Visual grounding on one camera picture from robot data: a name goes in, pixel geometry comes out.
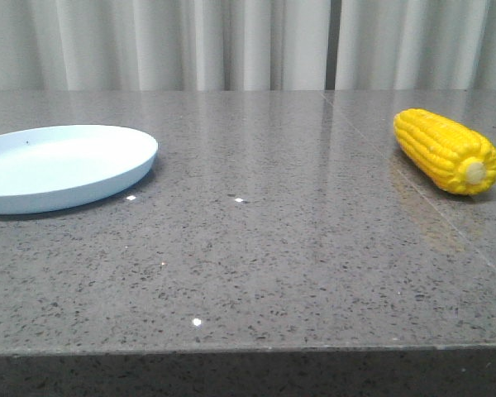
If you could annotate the light blue round plate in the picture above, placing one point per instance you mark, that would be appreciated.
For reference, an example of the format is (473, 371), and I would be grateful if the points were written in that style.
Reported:
(52, 168)

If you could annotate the yellow corn cob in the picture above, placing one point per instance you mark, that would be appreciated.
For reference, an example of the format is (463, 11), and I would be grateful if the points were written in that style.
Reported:
(456, 158)

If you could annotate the white pleated curtain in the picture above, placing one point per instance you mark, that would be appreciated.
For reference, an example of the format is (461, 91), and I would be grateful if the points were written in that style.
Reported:
(247, 45)

